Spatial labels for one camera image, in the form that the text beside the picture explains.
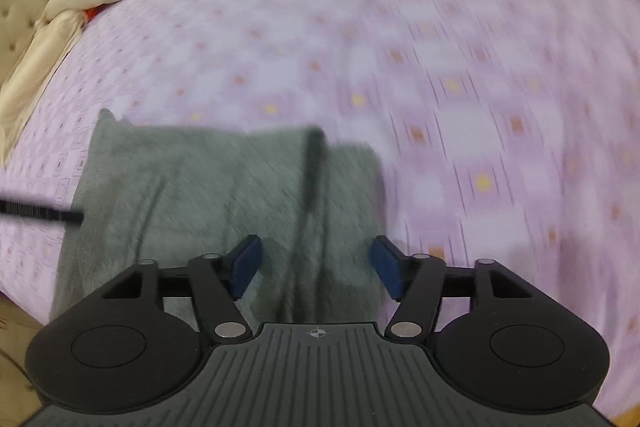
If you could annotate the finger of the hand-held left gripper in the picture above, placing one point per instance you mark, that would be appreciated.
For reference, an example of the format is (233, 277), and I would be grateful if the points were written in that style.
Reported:
(40, 211)

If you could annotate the grey-green towel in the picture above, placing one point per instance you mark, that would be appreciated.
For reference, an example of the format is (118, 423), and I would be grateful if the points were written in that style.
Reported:
(200, 187)

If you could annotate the pink patterned bed sheet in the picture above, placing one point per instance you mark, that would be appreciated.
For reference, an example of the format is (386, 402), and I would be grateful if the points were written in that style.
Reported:
(450, 82)

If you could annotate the small red tag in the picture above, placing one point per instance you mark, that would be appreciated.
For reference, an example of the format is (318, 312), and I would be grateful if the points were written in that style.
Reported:
(93, 12)

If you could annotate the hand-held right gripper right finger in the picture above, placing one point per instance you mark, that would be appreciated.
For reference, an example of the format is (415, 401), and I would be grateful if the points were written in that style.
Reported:
(387, 267)

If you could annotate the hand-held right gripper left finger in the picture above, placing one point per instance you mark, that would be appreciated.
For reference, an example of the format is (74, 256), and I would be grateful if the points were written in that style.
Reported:
(247, 264)

